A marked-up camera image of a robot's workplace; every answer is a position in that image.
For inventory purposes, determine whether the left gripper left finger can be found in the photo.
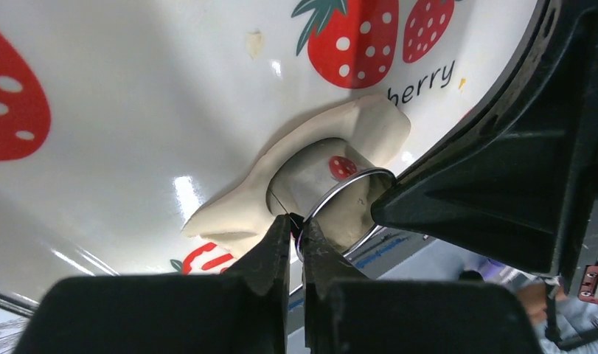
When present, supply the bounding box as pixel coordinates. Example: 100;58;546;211
15;215;292;353

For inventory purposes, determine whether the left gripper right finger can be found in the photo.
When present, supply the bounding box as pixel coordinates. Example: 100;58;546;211
300;221;541;353

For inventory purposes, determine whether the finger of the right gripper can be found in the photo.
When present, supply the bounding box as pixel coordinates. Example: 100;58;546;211
372;1;598;277

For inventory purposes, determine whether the metal round cookie cutter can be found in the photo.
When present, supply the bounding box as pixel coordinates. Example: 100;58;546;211
266;138;396;256

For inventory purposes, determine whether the white dough piece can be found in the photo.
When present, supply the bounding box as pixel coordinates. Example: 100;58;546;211
181;94;411;257

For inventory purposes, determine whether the strawberry pattern rectangular tray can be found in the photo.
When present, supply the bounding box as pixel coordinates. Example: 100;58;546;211
0;1;542;306

